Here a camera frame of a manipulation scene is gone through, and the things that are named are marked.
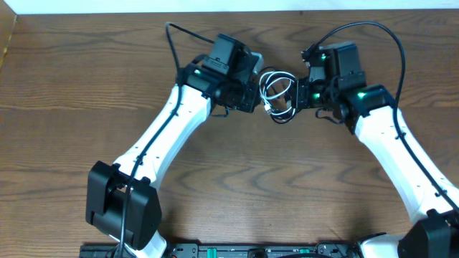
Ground black USB cable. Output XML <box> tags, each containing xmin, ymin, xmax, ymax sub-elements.
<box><xmin>257</xmin><ymin>66</ymin><xmax>298</xmax><ymax>125</ymax></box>

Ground white USB cable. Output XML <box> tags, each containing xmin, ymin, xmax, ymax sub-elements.
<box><xmin>259</xmin><ymin>70</ymin><xmax>297</xmax><ymax>116</ymax></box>

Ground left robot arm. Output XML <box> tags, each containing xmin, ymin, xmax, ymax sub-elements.
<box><xmin>85</xmin><ymin>34</ymin><xmax>264</xmax><ymax>257</ymax></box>

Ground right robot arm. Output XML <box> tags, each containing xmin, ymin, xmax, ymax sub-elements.
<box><xmin>293</xmin><ymin>42</ymin><xmax>458</xmax><ymax>257</ymax></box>

